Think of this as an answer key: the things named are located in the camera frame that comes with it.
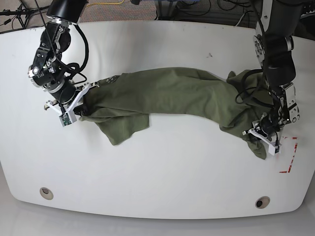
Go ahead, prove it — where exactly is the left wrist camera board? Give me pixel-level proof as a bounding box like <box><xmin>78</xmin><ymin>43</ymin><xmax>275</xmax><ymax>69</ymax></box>
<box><xmin>268</xmin><ymin>144</ymin><xmax>282</xmax><ymax>156</ymax></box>

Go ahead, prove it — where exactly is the right table cable grommet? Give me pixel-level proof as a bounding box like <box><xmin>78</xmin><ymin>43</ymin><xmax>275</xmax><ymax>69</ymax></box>
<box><xmin>255</xmin><ymin>196</ymin><xmax>270</xmax><ymax>209</ymax></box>

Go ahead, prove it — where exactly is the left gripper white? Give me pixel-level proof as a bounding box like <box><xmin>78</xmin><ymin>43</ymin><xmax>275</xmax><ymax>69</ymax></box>
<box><xmin>241</xmin><ymin>112</ymin><xmax>287</xmax><ymax>148</ymax></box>

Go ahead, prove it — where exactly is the yellow cable on floor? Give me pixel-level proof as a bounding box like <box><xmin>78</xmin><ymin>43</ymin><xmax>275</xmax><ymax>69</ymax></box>
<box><xmin>86</xmin><ymin>0</ymin><xmax>124</xmax><ymax>8</ymax></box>

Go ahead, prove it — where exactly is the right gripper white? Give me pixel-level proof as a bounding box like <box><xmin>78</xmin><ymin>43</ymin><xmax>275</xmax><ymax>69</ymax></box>
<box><xmin>44</xmin><ymin>81</ymin><xmax>99</xmax><ymax>116</ymax></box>

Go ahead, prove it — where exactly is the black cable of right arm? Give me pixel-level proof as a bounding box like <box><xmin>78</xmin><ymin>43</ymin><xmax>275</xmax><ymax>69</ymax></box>
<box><xmin>59</xmin><ymin>23</ymin><xmax>89</xmax><ymax>87</ymax></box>

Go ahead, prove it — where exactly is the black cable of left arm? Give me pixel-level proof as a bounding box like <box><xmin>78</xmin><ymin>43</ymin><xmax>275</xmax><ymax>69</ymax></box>
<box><xmin>235</xmin><ymin>71</ymin><xmax>274</xmax><ymax>109</ymax></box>

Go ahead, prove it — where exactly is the olive green T-shirt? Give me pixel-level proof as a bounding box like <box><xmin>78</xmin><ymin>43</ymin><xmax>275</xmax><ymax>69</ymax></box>
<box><xmin>80</xmin><ymin>67</ymin><xmax>270</xmax><ymax>159</ymax></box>

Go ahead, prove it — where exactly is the red tape rectangle marking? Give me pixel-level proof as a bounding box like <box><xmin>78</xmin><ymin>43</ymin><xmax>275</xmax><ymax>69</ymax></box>
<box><xmin>277</xmin><ymin>136</ymin><xmax>298</xmax><ymax>174</ymax></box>

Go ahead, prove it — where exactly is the table cable grommet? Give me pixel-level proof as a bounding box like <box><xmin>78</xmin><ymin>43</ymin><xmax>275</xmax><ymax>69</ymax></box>
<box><xmin>255</xmin><ymin>196</ymin><xmax>270</xmax><ymax>209</ymax></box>
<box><xmin>39</xmin><ymin>187</ymin><xmax>54</xmax><ymax>200</ymax></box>

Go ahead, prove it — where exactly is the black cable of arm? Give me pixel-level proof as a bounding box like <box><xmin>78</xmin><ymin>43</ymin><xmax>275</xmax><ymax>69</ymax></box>
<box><xmin>59</xmin><ymin>23</ymin><xmax>89</xmax><ymax>87</ymax></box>
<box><xmin>235</xmin><ymin>71</ymin><xmax>274</xmax><ymax>109</ymax></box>

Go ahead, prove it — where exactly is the black tripod stand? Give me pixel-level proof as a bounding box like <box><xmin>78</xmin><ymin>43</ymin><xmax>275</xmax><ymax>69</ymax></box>
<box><xmin>0</xmin><ymin>0</ymin><xmax>49</xmax><ymax>30</ymax></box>

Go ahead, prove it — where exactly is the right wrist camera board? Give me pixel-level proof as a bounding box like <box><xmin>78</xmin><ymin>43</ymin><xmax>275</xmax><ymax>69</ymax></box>
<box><xmin>59</xmin><ymin>113</ymin><xmax>77</xmax><ymax>127</ymax></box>

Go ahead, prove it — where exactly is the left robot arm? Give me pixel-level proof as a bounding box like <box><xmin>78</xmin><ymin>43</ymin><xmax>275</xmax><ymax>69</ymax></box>
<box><xmin>241</xmin><ymin>0</ymin><xmax>306</xmax><ymax>154</ymax></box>

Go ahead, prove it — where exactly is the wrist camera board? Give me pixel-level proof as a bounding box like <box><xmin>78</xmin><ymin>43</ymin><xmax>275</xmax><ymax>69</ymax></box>
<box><xmin>59</xmin><ymin>113</ymin><xmax>77</xmax><ymax>127</ymax></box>
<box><xmin>268</xmin><ymin>144</ymin><xmax>282</xmax><ymax>156</ymax></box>

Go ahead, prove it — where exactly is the left table cable grommet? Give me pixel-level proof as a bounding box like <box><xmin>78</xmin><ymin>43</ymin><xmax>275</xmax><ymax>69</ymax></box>
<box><xmin>39</xmin><ymin>187</ymin><xmax>54</xmax><ymax>200</ymax></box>

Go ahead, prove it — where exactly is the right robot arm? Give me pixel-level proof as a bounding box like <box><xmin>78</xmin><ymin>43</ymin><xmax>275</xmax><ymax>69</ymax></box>
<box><xmin>28</xmin><ymin>0</ymin><xmax>89</xmax><ymax>115</ymax></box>

